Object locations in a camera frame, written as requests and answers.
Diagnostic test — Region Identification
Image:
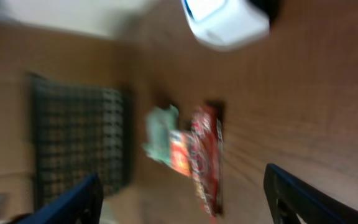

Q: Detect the white barcode scanner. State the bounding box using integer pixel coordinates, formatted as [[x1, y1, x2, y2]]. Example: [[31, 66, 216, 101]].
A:
[[181, 0, 281, 52]]

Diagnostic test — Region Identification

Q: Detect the orange brown snack bar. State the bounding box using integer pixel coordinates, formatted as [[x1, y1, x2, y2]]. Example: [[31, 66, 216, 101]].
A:
[[190, 100, 224, 223]]

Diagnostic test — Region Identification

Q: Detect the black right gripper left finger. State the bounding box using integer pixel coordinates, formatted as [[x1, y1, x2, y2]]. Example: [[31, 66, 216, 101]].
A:
[[16, 174, 104, 224]]

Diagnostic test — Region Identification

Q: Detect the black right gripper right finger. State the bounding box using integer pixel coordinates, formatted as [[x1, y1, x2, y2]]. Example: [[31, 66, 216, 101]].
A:
[[264, 163, 358, 224]]

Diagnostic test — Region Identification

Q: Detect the teal wet wipes pack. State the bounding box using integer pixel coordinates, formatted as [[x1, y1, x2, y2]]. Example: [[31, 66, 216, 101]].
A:
[[143, 105, 179, 166]]

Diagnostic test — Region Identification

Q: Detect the orange tissue box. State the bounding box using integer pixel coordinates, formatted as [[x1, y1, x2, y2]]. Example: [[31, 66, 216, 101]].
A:
[[169, 130, 192, 177]]

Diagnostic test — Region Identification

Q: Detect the grey plastic basket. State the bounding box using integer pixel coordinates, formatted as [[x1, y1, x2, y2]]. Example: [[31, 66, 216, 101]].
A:
[[29, 73, 134, 210]]

